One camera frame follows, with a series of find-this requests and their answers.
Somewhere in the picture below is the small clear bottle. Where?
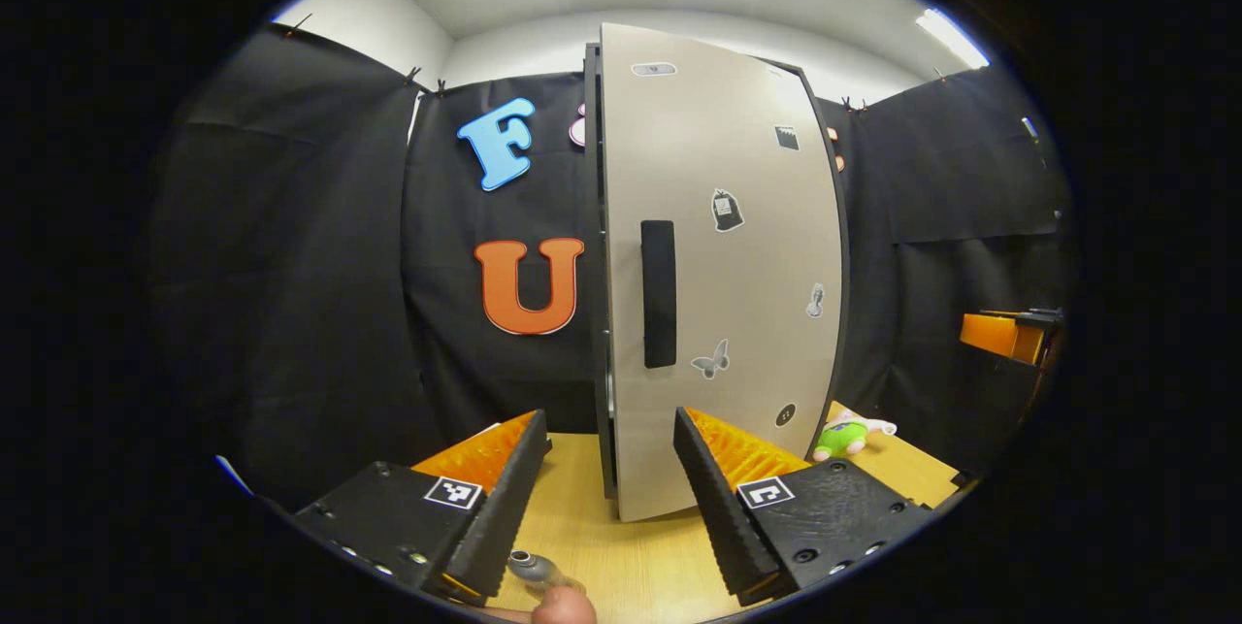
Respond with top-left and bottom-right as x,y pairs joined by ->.
506,548 -> 586,598

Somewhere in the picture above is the narrow ceiling light panel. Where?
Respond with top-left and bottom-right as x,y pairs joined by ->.
914,7 -> 992,72

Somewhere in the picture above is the black cabinet door handle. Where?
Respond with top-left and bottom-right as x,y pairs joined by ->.
639,219 -> 678,371

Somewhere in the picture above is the green pink plush toy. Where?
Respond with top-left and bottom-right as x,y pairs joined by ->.
811,407 -> 899,464

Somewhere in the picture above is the beige cabinet door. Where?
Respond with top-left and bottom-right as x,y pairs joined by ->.
599,22 -> 845,523

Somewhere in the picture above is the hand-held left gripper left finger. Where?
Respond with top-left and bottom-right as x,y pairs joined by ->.
294,408 -> 554,606

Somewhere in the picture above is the black backdrop cloth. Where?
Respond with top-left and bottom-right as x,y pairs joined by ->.
146,22 -> 1078,509

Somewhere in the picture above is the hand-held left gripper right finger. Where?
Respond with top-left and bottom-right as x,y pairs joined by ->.
671,406 -> 934,608

